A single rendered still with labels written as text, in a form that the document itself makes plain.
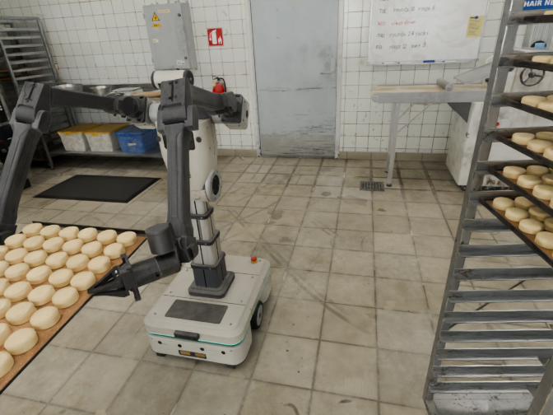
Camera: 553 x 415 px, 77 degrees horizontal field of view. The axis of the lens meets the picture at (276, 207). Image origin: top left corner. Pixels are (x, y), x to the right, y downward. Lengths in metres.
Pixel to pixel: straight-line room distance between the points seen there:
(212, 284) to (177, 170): 1.05
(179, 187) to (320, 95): 3.65
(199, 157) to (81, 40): 4.26
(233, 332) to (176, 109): 1.10
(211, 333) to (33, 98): 1.18
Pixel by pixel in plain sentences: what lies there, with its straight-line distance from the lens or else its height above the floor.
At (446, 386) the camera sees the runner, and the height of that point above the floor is 0.23.
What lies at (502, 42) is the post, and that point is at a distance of 1.06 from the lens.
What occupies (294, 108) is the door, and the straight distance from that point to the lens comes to 4.56.
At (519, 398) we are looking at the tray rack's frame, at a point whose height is 0.15.
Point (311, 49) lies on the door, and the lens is 4.45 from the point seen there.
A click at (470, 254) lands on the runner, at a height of 0.86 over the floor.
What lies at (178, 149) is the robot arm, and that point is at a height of 1.23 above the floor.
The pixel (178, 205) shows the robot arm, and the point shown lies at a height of 1.10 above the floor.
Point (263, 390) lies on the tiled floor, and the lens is 1.86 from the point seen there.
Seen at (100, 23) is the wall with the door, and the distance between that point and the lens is 5.46.
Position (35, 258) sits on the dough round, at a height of 1.02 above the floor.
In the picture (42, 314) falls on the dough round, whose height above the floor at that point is 1.01.
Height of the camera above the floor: 1.50
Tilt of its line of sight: 27 degrees down
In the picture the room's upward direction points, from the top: 3 degrees counter-clockwise
